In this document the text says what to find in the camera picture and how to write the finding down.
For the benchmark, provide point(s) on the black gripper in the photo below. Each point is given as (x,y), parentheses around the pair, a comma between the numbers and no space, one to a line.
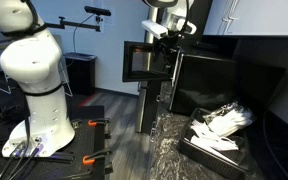
(170,41)

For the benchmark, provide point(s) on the black microwave door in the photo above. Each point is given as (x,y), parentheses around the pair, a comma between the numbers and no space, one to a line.
(147,61)

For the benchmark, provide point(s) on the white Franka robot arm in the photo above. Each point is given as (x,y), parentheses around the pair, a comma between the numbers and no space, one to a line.
(40,66)

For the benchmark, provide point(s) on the white lower cabinets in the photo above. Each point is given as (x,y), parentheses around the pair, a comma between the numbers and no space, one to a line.
(149,110)

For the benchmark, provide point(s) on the white cabinets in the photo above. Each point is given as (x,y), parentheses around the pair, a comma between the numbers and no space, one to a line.
(149,110)
(264,16)

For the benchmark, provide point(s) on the black cabinet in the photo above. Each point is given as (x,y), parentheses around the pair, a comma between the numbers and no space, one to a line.
(80,73)

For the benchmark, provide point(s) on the red floor tape strip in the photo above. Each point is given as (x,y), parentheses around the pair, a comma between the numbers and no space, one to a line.
(87,100)

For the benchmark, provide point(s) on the orange tipped black clamp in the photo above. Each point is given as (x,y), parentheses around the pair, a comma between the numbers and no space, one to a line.
(95,156)
(97,122)

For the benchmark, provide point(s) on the bag of white plastic cutlery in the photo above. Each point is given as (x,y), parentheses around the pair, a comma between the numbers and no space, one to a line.
(210,138)
(232,120)

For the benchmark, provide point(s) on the white upper cabinets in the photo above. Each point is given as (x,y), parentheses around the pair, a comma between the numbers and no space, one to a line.
(264,16)

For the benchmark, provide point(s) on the black plastic tray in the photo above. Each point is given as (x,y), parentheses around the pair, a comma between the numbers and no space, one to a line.
(204,156)

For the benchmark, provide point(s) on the black breadboard robot table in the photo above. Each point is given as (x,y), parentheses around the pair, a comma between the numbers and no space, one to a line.
(84,143)

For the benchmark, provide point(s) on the black camera bar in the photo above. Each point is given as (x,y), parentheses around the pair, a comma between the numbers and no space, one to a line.
(97,10)

